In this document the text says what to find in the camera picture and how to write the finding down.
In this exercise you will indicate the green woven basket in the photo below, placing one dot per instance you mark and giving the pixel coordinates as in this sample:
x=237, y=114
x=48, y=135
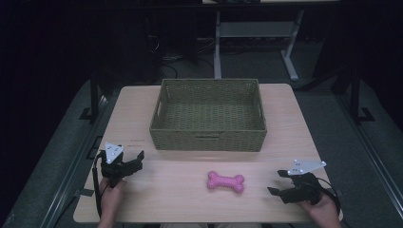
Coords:
x=207, y=122

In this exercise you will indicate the person's left hand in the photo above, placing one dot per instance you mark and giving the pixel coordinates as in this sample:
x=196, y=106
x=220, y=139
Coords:
x=111, y=198

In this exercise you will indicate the person's right hand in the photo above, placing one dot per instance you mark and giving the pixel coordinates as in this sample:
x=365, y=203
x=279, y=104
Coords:
x=323, y=212

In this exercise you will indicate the aluminium floor rail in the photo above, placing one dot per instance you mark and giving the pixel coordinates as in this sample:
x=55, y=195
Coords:
x=374, y=158
x=74, y=164

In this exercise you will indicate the black metal post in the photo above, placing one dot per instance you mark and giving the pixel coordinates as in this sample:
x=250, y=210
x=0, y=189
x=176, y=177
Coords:
x=94, y=98
x=355, y=98

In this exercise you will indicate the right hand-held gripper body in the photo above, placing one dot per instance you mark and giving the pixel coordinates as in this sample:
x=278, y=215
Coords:
x=302, y=186

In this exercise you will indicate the pink bone-shaped toy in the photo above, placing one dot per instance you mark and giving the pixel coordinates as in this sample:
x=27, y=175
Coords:
x=225, y=182

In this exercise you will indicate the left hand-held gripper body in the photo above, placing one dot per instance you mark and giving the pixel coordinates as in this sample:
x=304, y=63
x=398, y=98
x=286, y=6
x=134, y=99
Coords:
x=111, y=151

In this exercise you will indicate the grey metal table frame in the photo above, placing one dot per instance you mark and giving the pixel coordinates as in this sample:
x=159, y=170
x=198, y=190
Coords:
x=253, y=30

